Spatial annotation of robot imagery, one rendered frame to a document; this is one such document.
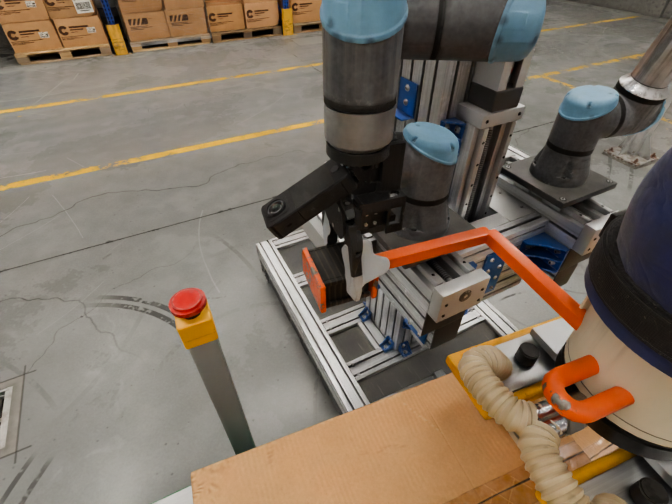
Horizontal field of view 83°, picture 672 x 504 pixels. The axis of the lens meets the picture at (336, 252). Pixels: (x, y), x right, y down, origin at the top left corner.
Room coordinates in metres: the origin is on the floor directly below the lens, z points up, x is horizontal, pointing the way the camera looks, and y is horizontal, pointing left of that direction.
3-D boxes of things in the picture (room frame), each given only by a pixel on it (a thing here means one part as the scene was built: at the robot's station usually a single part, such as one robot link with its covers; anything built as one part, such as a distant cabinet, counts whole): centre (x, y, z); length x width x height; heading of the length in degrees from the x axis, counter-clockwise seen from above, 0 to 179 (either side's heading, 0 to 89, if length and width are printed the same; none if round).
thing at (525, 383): (0.34, -0.34, 1.11); 0.34 x 0.10 x 0.05; 110
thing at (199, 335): (0.49, 0.29, 0.50); 0.07 x 0.07 x 1.00; 25
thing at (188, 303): (0.49, 0.29, 1.02); 0.07 x 0.07 x 0.04
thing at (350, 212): (0.40, -0.03, 1.35); 0.09 x 0.08 x 0.12; 110
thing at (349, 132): (0.40, -0.02, 1.43); 0.08 x 0.08 x 0.05
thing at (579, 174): (0.97, -0.64, 1.09); 0.15 x 0.15 x 0.10
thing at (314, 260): (0.39, 0.00, 1.21); 0.09 x 0.08 x 0.05; 20
